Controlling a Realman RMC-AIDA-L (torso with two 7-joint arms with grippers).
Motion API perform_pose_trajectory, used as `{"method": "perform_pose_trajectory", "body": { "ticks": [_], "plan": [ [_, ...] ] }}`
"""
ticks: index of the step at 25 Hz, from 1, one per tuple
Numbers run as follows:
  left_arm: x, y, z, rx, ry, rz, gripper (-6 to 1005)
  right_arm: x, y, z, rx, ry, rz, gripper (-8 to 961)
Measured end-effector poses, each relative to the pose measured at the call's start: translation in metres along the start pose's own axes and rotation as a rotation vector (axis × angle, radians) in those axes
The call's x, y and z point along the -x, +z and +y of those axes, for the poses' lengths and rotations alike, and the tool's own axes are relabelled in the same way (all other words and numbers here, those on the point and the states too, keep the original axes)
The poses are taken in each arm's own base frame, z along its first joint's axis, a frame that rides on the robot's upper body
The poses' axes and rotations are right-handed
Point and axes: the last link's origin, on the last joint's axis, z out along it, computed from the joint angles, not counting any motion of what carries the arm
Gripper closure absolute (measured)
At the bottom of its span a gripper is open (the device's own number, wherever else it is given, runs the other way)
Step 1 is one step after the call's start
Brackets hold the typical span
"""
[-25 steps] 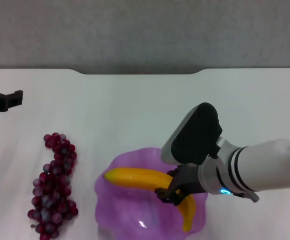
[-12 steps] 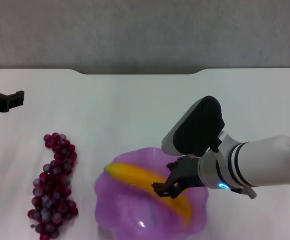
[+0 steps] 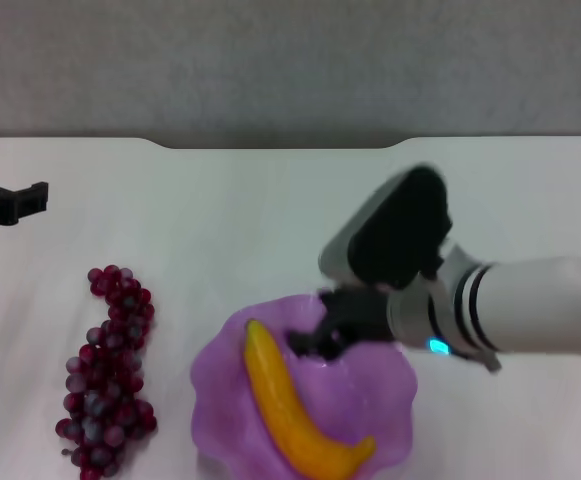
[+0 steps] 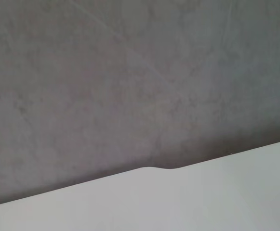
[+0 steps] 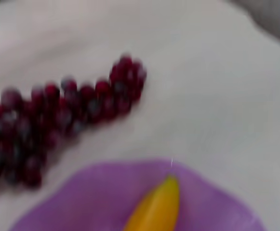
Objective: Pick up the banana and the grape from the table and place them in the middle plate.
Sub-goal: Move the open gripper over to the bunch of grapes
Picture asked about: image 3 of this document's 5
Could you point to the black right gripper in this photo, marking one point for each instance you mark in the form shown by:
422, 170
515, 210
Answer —
360, 310

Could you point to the yellow banana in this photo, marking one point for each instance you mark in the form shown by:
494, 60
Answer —
280, 400

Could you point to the dark red grape bunch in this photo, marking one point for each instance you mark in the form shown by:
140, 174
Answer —
101, 400

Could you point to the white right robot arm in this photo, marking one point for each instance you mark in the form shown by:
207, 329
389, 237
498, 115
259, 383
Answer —
530, 305

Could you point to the purple wavy plastic plate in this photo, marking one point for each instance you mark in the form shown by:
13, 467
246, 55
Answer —
370, 400

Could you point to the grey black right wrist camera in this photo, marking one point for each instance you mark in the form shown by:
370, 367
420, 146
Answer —
395, 230

